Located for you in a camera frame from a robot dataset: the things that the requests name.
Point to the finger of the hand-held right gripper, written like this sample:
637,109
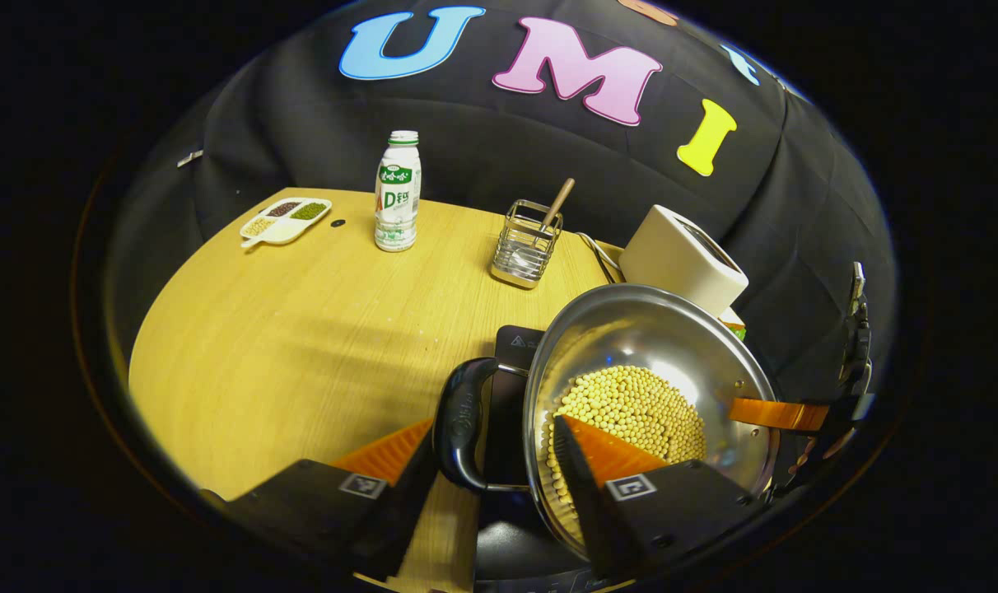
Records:
775,413

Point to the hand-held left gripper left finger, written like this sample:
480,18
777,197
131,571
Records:
400,519

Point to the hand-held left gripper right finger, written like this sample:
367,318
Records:
585,494

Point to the black induction cooktop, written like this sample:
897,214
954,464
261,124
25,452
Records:
507,535

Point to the pile of yellow soybeans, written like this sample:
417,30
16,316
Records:
631,395

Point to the toy sandwich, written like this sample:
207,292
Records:
736,325

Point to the white toaster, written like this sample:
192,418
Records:
672,263

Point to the white divided bean dish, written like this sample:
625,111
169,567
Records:
281,231

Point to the white drink bottle green label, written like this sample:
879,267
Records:
398,198

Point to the black backdrop cloth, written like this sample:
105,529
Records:
301,123

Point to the silver metal clip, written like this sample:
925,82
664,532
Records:
190,158

